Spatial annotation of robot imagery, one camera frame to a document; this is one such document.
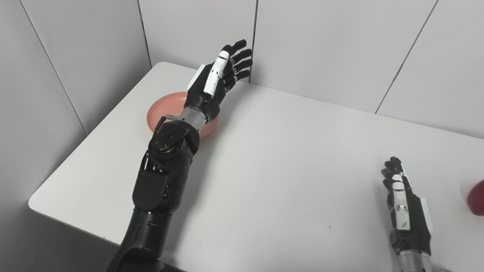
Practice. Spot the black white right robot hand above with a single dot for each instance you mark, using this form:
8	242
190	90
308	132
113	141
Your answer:
410	215

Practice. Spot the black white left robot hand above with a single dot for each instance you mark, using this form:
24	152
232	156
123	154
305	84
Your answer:
213	90

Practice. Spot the pink round plate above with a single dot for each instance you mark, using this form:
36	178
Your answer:
166	105

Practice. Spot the red apple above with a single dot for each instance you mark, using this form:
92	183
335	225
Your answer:
477	198

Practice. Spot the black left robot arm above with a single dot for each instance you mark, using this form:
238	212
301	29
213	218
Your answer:
162	181

